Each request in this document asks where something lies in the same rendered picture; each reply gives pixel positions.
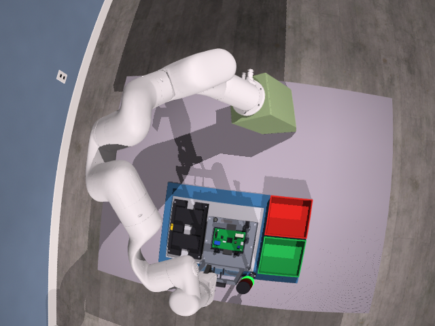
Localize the green bin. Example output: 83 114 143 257
258 236 307 277

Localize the red open-top bin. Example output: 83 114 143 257
265 196 313 239

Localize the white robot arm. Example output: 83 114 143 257
86 48 265 316

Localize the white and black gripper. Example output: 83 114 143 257
199 264 218 308

